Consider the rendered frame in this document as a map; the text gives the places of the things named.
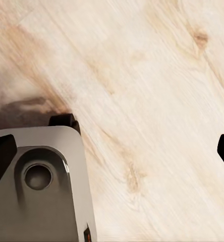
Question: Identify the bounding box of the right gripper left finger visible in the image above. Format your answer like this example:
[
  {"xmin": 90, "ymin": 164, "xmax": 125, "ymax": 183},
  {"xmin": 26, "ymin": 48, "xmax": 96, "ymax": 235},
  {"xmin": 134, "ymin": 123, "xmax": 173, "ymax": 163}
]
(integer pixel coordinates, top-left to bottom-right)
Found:
[{"xmin": 0, "ymin": 134, "xmax": 17, "ymax": 180}]

